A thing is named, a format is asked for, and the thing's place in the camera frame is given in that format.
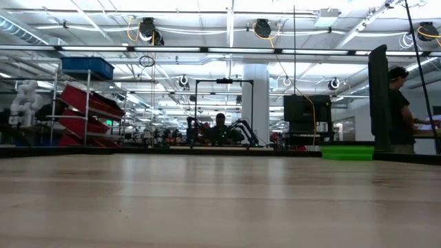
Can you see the black monitor cart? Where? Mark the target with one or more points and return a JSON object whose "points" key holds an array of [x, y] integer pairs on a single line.
{"points": [[303, 110]]}

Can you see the white round pillar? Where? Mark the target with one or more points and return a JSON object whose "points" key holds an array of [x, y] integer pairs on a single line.
{"points": [[255, 96]]}

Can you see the long ceiling light strip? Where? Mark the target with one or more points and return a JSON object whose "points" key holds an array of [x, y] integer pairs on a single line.
{"points": [[165, 49]]}

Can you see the black red robot station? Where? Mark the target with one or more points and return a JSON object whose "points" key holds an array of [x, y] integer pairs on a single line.
{"points": [[193, 132]]}

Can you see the black gantry frame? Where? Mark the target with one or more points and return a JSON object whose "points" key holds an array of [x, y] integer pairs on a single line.
{"points": [[206, 81]]}

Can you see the green plastic bin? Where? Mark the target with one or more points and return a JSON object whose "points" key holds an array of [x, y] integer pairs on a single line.
{"points": [[346, 153]]}

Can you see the white robot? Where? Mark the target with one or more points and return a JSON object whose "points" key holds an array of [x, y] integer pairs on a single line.
{"points": [[27, 100]]}

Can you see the person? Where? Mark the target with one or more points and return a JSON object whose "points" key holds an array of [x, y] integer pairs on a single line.
{"points": [[220, 132], [399, 113], [46, 111]]}

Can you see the blue plastic crate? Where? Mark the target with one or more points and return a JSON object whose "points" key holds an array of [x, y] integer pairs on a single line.
{"points": [[86, 67]]}

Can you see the red plastic bin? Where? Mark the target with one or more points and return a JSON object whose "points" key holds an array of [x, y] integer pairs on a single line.
{"points": [[69, 141], [74, 124], [79, 98]]}

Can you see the black robot station green lights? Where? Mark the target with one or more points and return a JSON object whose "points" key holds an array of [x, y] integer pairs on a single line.
{"points": [[249, 132]]}

